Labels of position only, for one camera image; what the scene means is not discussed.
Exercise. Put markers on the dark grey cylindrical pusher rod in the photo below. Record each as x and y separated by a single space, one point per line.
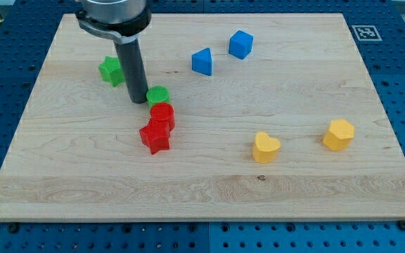
129 55

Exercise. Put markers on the light wooden board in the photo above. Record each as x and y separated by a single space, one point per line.
77 155

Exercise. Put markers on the green star block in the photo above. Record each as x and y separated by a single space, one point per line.
111 71

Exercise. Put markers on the green cylinder block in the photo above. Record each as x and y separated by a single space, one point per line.
157 94

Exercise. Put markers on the red cylinder block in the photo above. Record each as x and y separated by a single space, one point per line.
163 112

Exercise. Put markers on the blue triangle block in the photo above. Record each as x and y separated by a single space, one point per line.
202 62

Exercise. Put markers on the red star block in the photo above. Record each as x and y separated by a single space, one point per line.
155 135

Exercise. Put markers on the blue cube block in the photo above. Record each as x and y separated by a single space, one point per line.
240 44

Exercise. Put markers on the yellow heart block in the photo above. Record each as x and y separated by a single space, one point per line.
265 148

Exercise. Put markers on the yellow hexagon block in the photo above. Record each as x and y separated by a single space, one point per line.
338 135

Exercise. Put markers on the white fiducial marker tag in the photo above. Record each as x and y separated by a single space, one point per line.
366 33

